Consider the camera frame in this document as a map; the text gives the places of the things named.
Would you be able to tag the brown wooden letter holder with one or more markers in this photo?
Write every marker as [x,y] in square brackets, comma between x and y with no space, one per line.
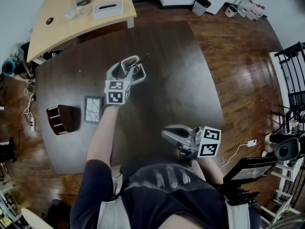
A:
[69,118]

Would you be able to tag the person's right forearm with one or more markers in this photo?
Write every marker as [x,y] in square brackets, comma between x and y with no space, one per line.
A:
[209,170]

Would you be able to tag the black tape roll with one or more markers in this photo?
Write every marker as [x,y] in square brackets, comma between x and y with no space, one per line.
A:
[49,21]

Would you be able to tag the grey shell device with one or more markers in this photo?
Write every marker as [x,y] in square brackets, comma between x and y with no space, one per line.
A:
[286,150]

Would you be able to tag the light wooden table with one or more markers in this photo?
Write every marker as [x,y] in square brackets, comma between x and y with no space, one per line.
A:
[47,39]

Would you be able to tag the black chest-mounted monitor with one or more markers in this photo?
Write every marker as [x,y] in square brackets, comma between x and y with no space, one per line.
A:
[247,173]

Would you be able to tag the white tissue box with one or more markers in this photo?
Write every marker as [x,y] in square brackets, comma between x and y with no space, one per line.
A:
[107,11]

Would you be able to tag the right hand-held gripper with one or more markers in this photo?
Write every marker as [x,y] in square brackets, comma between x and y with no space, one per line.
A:
[209,142]

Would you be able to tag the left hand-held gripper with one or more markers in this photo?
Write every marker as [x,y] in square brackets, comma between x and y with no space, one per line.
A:
[115,93]

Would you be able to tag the group of red-labelled bottles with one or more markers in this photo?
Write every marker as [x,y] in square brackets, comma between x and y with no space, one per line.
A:
[252,12]

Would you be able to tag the metal utensil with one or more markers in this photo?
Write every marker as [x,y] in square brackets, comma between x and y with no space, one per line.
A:
[138,61]

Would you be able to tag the white power strip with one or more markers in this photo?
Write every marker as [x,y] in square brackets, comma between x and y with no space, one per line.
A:
[33,124]

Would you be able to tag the white rectangular cup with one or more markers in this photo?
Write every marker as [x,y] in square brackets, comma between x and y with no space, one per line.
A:
[140,79]

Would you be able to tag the person's body in dark clothes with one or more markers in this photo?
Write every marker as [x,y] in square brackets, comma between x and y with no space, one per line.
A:
[166,199]

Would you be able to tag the small white bin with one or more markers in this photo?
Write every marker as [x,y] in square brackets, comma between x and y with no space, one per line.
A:
[230,12]

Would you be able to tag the black metal rack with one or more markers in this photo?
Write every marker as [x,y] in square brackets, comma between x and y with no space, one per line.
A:
[286,50]

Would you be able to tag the white round table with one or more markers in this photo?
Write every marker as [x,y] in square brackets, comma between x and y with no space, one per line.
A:
[35,221]

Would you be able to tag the white chest harness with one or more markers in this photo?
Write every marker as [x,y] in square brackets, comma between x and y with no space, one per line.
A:
[238,216]

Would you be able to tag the black monitor mount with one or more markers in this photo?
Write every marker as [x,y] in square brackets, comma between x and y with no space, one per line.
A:
[243,195]

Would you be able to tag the black chair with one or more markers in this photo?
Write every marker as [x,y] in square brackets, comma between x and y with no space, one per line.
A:
[58,209]

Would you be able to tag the clear glass jar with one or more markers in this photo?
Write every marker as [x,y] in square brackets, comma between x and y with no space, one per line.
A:
[70,14]

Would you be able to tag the white trash bin black liner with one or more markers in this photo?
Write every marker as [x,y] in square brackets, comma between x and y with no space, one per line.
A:
[197,8]

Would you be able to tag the dark brown table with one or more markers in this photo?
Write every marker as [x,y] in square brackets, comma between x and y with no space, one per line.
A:
[166,80]

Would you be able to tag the white side table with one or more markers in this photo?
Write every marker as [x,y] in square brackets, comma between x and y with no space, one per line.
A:
[268,212]
[284,169]

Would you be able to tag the person's left forearm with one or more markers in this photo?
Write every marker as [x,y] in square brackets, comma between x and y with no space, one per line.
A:
[102,137]

